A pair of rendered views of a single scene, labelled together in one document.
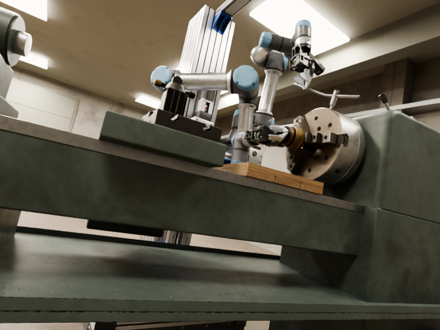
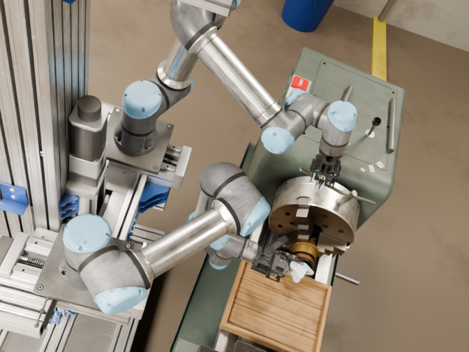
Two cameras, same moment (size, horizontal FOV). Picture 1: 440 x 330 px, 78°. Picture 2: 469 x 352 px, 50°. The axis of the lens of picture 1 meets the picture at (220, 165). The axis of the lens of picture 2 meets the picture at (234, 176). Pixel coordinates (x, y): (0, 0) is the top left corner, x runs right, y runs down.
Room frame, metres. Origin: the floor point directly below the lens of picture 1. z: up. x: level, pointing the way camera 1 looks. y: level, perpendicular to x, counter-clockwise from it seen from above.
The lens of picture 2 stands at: (1.03, 0.73, 2.57)
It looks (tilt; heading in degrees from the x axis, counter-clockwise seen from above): 53 degrees down; 291
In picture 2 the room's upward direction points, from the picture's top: 25 degrees clockwise
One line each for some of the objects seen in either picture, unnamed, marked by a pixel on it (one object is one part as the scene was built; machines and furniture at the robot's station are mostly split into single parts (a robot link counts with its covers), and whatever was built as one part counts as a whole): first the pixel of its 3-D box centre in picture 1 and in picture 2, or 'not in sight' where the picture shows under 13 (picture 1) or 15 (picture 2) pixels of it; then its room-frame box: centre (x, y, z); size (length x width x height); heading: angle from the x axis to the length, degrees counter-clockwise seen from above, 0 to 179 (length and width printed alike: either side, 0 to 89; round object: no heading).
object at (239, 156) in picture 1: (239, 161); (218, 251); (1.29, -0.09, 0.98); 0.11 x 0.08 x 0.11; 169
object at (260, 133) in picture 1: (260, 135); (271, 262); (1.12, -0.14, 1.08); 0.12 x 0.09 x 0.08; 25
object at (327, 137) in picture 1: (323, 139); (332, 245); (1.01, -0.37, 1.08); 0.12 x 0.11 x 0.05; 25
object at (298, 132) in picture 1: (292, 137); (304, 253); (1.06, -0.26, 1.08); 0.09 x 0.09 x 0.09; 25
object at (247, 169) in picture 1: (256, 179); (278, 306); (1.01, -0.14, 0.89); 0.36 x 0.30 x 0.04; 25
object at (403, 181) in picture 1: (375, 172); (325, 142); (1.31, -0.76, 1.06); 0.59 x 0.48 x 0.39; 115
